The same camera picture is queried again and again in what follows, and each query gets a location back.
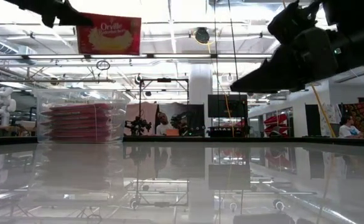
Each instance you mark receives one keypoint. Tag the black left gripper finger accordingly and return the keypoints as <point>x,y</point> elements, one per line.
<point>72,18</point>

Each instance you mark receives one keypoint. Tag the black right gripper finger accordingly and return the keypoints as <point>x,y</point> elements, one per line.
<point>262,81</point>

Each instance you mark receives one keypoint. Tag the black background robot arm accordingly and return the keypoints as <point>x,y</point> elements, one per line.
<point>138,126</point>
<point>181,119</point>

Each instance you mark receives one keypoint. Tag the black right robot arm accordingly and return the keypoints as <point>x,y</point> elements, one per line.
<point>356,31</point>

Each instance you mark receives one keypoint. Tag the black flat monitor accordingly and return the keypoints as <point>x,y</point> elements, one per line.
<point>228,105</point>

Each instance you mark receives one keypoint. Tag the red angular background object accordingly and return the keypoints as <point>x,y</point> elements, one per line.
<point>276,123</point>

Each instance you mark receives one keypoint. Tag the white patterned cloth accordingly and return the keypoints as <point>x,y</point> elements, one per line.
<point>331,113</point>

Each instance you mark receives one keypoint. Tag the person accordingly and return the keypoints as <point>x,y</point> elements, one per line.
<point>163,124</point>
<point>348,129</point>

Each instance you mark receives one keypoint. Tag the clear plastic storage bin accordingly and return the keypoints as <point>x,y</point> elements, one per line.
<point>82,99</point>

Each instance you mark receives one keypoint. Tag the long ceiling light bar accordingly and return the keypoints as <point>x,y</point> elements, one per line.
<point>175,56</point>

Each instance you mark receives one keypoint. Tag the orange box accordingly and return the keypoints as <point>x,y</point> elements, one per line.
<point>173,132</point>

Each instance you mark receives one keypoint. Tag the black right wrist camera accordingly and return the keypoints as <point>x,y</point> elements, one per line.
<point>290,21</point>

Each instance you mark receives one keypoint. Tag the black aluminium table frame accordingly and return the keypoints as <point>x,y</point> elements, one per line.
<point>262,140</point>

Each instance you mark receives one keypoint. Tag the colourful patterned wall hanging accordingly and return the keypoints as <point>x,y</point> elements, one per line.
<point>359,113</point>

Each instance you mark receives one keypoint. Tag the black background station frame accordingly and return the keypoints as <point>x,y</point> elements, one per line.
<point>164,80</point>

